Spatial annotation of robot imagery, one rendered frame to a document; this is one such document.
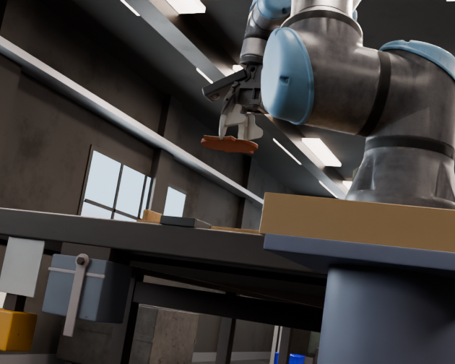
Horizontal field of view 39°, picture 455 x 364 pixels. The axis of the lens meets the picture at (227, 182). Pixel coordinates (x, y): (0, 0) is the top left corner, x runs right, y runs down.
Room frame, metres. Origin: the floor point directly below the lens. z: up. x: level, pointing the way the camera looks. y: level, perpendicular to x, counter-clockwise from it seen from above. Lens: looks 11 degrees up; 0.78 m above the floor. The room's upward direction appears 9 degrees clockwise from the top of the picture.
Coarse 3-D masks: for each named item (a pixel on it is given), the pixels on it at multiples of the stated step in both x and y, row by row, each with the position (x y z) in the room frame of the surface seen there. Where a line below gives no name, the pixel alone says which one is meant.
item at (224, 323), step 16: (128, 304) 2.51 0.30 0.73; (128, 320) 2.50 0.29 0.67; (224, 320) 3.42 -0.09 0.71; (112, 336) 2.52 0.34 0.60; (128, 336) 2.52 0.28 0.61; (224, 336) 3.42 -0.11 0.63; (288, 336) 4.32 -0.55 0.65; (112, 352) 2.52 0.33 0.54; (128, 352) 2.54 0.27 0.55; (224, 352) 3.41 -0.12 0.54; (288, 352) 4.33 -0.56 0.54
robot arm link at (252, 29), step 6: (252, 6) 1.41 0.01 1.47; (252, 18) 1.37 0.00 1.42; (252, 24) 1.39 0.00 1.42; (246, 30) 1.41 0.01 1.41; (252, 30) 1.39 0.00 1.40; (258, 30) 1.39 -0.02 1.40; (246, 36) 1.41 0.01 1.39; (252, 36) 1.39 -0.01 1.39; (258, 36) 1.39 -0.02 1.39; (264, 36) 1.39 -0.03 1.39
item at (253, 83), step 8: (248, 56) 1.40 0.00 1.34; (240, 64) 1.43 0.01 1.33; (248, 64) 1.42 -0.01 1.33; (256, 64) 1.41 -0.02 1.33; (248, 72) 1.41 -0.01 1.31; (256, 72) 1.41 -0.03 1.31; (248, 80) 1.41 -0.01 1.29; (256, 80) 1.40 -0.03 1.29; (240, 88) 1.40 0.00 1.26; (248, 88) 1.39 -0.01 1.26; (256, 88) 1.39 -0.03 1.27; (240, 96) 1.41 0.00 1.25; (248, 96) 1.40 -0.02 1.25; (256, 96) 1.39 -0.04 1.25; (240, 104) 1.41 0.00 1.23; (248, 104) 1.40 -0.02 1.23; (256, 104) 1.38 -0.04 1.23; (240, 112) 1.45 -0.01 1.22; (248, 112) 1.46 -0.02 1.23; (256, 112) 1.44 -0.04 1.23; (264, 112) 1.42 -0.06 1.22
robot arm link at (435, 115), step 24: (384, 48) 0.81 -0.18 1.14; (408, 48) 0.78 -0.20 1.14; (432, 48) 0.77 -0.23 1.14; (384, 72) 0.76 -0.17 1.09; (408, 72) 0.77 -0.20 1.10; (432, 72) 0.77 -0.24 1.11; (384, 96) 0.77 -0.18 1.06; (408, 96) 0.77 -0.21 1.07; (432, 96) 0.77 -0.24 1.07; (384, 120) 0.79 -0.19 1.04; (408, 120) 0.78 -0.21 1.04; (432, 120) 0.77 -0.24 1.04
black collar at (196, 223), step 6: (162, 216) 1.25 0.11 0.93; (168, 216) 1.25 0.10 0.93; (174, 216) 1.24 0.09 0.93; (162, 222) 1.25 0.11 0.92; (168, 222) 1.25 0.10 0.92; (174, 222) 1.24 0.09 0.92; (180, 222) 1.23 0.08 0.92; (186, 222) 1.23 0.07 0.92; (192, 222) 1.22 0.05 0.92; (198, 222) 1.24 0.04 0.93; (204, 222) 1.26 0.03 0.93; (204, 228) 1.26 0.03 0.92; (210, 228) 1.29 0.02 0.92
